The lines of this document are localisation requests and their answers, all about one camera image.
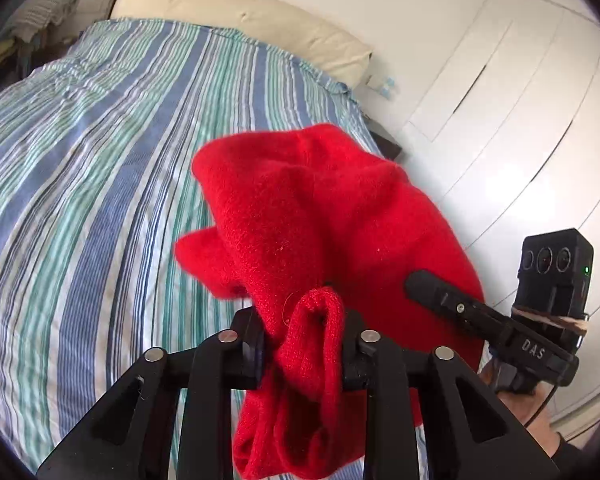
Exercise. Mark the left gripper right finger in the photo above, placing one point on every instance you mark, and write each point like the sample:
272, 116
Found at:
431, 411

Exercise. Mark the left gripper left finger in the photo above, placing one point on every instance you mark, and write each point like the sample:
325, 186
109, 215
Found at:
167, 408

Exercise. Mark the red knit sweater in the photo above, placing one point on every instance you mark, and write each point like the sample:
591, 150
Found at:
309, 226

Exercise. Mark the pile of clothes on chair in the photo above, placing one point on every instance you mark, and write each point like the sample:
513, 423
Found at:
27, 27

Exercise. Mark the person's right hand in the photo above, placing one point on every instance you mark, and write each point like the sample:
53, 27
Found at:
529, 411

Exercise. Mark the white wardrobe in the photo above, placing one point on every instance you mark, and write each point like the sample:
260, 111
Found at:
506, 142

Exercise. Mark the dark wooden nightstand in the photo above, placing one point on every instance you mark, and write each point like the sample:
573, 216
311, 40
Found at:
388, 149

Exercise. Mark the striped blue green bedspread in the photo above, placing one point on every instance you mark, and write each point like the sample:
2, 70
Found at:
96, 187

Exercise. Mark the cream padded headboard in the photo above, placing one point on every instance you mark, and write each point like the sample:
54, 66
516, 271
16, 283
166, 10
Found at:
317, 41

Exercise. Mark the black camera box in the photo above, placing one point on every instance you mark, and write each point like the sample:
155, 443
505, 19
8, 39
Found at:
554, 276

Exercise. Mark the white wall socket panel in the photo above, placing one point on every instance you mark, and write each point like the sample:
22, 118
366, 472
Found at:
382, 85

